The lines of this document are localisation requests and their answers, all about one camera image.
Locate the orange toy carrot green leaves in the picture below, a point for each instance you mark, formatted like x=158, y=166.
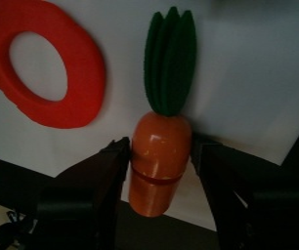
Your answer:
x=160, y=156

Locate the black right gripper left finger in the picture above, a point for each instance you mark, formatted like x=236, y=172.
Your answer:
x=81, y=195

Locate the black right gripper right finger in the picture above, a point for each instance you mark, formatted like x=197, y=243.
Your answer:
x=250, y=201

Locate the white rectangular board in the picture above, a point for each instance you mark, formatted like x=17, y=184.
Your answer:
x=242, y=81

